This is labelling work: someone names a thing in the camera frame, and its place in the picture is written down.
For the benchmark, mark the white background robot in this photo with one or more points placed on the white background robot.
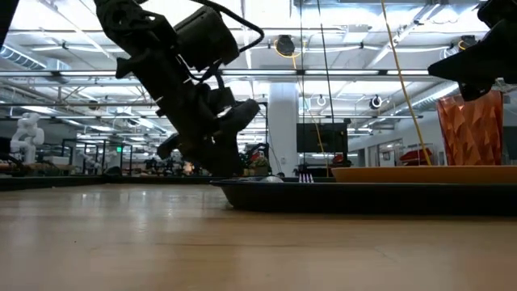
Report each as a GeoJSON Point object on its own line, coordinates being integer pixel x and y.
{"type": "Point", "coordinates": [26, 137]}

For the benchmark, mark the red faceted translucent cup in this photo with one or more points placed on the red faceted translucent cup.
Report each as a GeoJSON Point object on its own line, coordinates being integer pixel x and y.
{"type": "Point", "coordinates": [470, 133]}

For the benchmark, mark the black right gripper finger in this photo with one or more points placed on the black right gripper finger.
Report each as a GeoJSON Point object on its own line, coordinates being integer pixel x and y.
{"type": "Point", "coordinates": [464, 68]}
{"type": "Point", "coordinates": [474, 89]}

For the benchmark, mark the dark plastic tray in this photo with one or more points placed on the dark plastic tray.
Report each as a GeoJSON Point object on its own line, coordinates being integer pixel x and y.
{"type": "Point", "coordinates": [343, 198]}

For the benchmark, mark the orange plate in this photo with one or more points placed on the orange plate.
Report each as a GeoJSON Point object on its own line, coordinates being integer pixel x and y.
{"type": "Point", "coordinates": [404, 174]}

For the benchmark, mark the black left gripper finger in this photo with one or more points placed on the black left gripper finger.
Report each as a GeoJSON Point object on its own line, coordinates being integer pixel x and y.
{"type": "Point", "coordinates": [230, 155]}
{"type": "Point", "coordinates": [202, 157]}

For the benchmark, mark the long ceiling light strip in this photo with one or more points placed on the long ceiling light strip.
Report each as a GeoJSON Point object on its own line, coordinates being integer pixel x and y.
{"type": "Point", "coordinates": [343, 72]}

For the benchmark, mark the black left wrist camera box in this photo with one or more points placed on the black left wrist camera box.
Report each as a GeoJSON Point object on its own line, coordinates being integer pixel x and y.
{"type": "Point", "coordinates": [206, 38]}

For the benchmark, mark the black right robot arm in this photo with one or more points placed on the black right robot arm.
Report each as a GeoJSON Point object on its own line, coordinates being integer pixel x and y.
{"type": "Point", "coordinates": [503, 10]}

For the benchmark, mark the red storage bins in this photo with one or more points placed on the red storage bins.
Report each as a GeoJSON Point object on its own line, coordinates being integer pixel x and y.
{"type": "Point", "coordinates": [414, 155]}

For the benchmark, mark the black monitor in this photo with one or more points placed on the black monitor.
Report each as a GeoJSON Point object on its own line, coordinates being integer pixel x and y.
{"type": "Point", "coordinates": [335, 139]}

